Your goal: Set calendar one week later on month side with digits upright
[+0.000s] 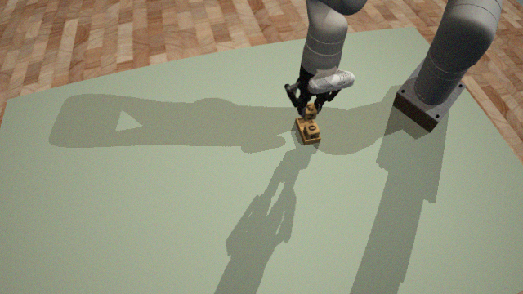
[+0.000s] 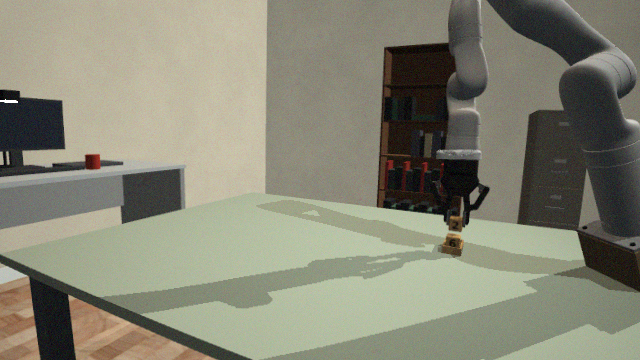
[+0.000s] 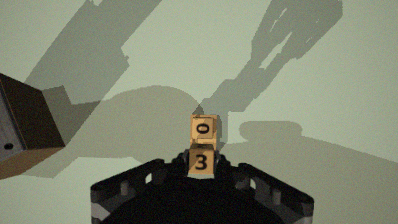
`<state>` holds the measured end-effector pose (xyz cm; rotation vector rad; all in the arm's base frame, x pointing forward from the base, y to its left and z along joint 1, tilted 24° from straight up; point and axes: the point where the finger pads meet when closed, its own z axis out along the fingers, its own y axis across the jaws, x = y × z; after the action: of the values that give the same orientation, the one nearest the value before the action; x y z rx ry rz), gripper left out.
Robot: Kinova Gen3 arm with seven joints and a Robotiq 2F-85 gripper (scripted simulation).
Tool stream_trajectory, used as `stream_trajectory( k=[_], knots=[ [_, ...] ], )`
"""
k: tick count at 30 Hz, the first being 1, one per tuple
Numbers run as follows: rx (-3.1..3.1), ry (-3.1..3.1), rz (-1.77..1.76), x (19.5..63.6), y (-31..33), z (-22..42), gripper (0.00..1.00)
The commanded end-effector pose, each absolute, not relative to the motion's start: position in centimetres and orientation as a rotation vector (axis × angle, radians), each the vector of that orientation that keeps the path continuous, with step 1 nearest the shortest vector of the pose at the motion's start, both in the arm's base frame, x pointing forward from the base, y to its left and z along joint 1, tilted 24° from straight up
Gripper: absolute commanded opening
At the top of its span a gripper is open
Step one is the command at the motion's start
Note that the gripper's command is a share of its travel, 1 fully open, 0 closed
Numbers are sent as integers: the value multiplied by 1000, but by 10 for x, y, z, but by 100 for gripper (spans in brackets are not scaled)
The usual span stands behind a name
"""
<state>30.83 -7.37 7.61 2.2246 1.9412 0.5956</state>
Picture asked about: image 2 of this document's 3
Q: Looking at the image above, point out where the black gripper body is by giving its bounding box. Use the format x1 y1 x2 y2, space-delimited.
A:
440 160 479 197

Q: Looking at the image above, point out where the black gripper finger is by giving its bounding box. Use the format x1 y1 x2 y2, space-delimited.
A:
462 182 490 227
430 180 456 225

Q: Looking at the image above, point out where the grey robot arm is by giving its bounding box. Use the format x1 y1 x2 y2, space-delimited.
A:
436 0 640 237

